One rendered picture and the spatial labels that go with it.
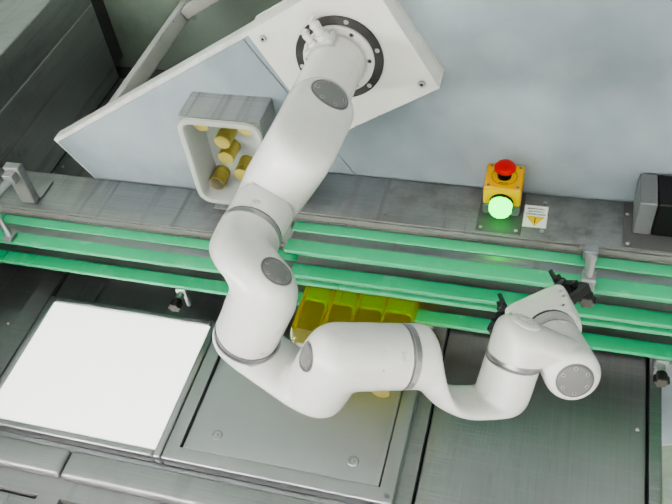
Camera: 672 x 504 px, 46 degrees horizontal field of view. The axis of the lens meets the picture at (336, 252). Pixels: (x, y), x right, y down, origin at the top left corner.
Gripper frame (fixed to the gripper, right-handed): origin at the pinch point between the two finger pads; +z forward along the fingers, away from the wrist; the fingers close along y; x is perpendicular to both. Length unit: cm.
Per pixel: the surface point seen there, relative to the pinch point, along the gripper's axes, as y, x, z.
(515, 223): 3.5, 2.6, 22.6
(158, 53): -57, 61, 88
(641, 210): 24.0, -2.3, 15.1
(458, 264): -9.2, 2.3, 17.1
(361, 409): -39.6, -17.4, 17.1
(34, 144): -100, 56, 89
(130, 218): -71, 33, 47
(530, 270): 2.1, -3.6, 14.4
